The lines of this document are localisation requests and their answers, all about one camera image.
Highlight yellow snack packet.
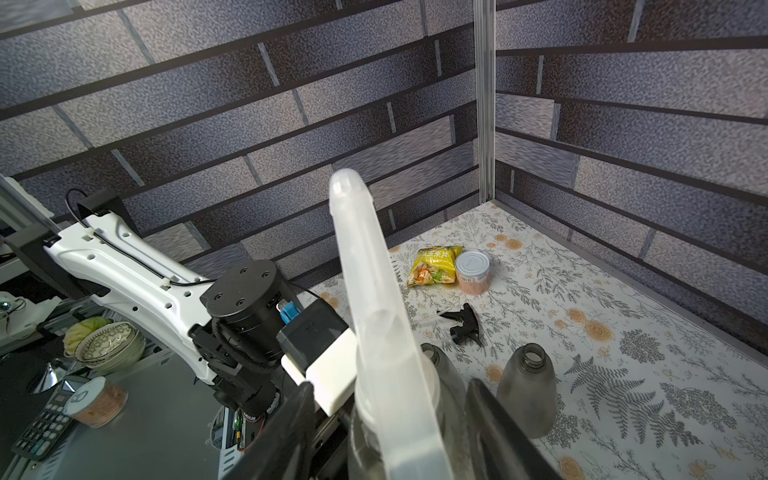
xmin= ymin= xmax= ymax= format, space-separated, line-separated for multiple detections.
xmin=407 ymin=246 xmax=463 ymax=287

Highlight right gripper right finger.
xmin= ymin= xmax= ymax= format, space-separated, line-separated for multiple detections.
xmin=465 ymin=379 xmax=560 ymax=480

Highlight black calculator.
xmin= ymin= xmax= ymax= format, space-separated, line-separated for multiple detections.
xmin=11 ymin=376 xmax=89 ymax=461

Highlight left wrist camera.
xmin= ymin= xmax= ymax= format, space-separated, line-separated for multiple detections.
xmin=277 ymin=299 xmax=357 ymax=416

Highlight clear white spray nozzle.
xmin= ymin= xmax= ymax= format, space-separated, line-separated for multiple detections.
xmin=329 ymin=169 xmax=454 ymax=479

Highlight grey spray bottle front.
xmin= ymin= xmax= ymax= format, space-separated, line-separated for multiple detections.
xmin=348 ymin=343 xmax=475 ymax=479

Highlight black spray nozzle far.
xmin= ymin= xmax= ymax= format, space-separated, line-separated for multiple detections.
xmin=439 ymin=303 xmax=482 ymax=347

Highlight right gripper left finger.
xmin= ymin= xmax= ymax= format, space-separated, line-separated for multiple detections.
xmin=224 ymin=382 xmax=315 ymax=480

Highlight grey spray bottle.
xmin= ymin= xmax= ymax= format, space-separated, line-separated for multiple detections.
xmin=497 ymin=343 xmax=557 ymax=439
xmin=348 ymin=343 xmax=475 ymax=479

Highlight pink tin can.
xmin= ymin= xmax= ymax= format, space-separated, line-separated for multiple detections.
xmin=455 ymin=250 xmax=491 ymax=296

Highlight grey spray bottle middle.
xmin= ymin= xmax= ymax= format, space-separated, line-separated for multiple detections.
xmin=497 ymin=343 xmax=557 ymax=439

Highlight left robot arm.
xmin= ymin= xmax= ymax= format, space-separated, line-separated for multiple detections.
xmin=4 ymin=189 xmax=297 ymax=418

